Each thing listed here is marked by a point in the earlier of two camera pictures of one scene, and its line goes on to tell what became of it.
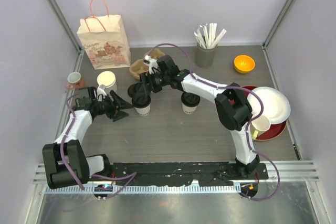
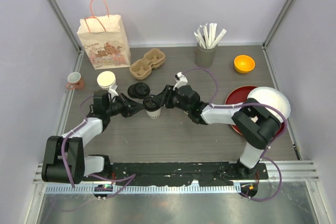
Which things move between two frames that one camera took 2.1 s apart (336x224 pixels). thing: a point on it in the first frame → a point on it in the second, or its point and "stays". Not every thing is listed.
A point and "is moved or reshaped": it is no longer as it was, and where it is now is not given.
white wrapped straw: x=205 y=27 stays
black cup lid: x=141 y=101 is moved or reshaped
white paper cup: x=143 y=112 → x=154 y=115
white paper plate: x=276 y=107 stays
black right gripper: x=143 y=89 → x=165 y=97
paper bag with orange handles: x=103 y=38 stays
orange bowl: x=243 y=63 stays
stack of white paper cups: x=108 y=80 stays
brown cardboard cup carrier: x=142 y=66 stays
